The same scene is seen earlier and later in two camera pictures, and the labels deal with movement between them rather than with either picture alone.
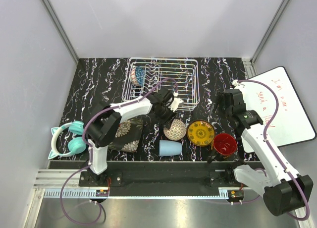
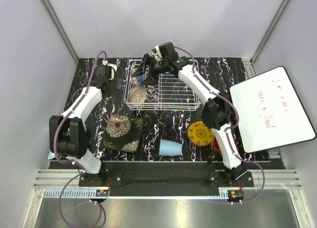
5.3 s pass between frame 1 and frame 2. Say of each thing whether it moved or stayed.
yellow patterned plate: stayed
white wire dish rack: stayed
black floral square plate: stayed
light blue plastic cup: stayed
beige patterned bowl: moved
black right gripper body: moved
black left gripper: moved
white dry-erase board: stayed
